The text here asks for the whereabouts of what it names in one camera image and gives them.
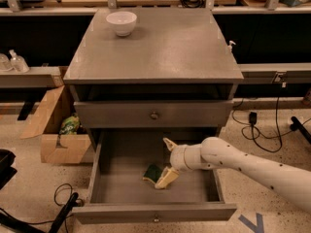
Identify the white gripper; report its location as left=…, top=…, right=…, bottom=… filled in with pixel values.
left=155, top=138, right=203, bottom=189

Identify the green yellow sponge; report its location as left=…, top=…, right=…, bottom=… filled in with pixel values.
left=143, top=164, right=162, bottom=183

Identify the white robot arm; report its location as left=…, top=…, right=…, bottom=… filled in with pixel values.
left=155, top=137, right=311, bottom=213

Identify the closed grey top drawer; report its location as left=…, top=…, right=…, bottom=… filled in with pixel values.
left=74, top=101, right=232, bottom=128

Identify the open grey middle drawer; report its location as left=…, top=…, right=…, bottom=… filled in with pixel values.
left=73, top=129, right=236, bottom=224

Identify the grey wooden drawer cabinet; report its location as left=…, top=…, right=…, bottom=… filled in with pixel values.
left=65, top=7, right=243, bottom=144

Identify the green snack bag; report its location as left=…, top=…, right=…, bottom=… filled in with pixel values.
left=59, top=114, right=80, bottom=135

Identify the black stand leg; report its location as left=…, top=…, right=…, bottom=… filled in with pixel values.
left=0, top=191, right=80, bottom=233

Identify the blue tape floor marker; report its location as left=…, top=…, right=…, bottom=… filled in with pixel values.
left=238, top=213, right=264, bottom=233

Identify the open cardboard box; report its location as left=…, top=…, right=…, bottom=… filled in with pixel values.
left=20, top=85, right=94, bottom=164

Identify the small white pump bottle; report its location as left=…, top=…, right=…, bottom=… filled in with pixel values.
left=227, top=41, right=236, bottom=52

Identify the black caster leg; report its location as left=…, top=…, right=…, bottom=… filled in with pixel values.
left=290, top=116, right=311, bottom=144

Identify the white ceramic bowl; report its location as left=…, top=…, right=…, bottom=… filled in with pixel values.
left=106, top=11, right=137, bottom=37

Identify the clear sanitizer pump bottle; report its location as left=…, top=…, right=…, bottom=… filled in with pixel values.
left=9, top=50, right=29, bottom=73

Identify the black power adapter with cable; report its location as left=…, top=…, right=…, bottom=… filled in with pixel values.
left=230, top=78, right=311, bottom=153

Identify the black cable on floor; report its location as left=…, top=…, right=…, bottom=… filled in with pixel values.
left=0, top=183, right=82, bottom=233

